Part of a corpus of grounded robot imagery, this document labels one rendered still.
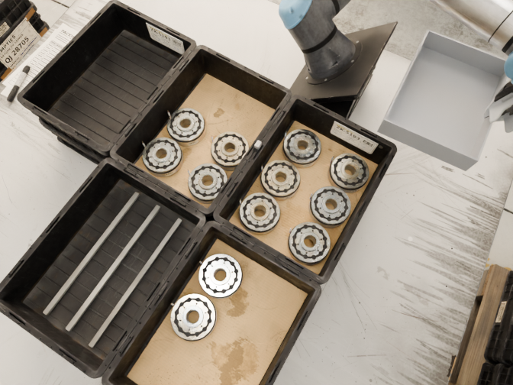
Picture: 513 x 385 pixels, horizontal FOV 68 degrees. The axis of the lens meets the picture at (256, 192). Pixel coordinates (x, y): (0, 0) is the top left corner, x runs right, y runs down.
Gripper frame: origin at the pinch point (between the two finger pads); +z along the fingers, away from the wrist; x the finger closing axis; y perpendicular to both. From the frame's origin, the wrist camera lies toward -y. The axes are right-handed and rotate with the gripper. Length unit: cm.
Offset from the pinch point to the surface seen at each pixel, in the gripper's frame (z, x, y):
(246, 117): 39, -44, 10
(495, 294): 74, 82, 5
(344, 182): 27.1, -14.5, 18.0
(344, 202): 26.6, -12.8, 22.9
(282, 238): 32, -22, 38
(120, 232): 43, -58, 53
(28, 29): 109, -144, -11
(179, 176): 41, -53, 34
